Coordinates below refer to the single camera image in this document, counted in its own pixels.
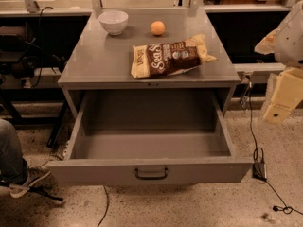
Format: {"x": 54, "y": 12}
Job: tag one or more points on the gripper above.
{"x": 290, "y": 46}

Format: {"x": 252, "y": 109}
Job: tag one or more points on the grey top drawer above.
{"x": 132, "y": 137}

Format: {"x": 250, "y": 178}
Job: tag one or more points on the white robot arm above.
{"x": 286, "y": 43}

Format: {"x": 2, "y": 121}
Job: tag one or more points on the grey metal drawer cabinet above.
{"x": 101, "y": 61}

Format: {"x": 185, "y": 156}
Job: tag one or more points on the black power adapter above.
{"x": 259, "y": 171}

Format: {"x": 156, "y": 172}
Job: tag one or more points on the brown yellow chip bag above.
{"x": 164, "y": 59}

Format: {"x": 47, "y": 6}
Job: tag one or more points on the orange fruit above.
{"x": 157, "y": 28}

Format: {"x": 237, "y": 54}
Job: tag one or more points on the white ceramic bowl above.
{"x": 114, "y": 21}

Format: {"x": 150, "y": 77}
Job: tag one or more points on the grey sneaker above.
{"x": 33, "y": 176}

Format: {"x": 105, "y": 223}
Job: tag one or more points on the person leg in jeans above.
{"x": 13, "y": 166}

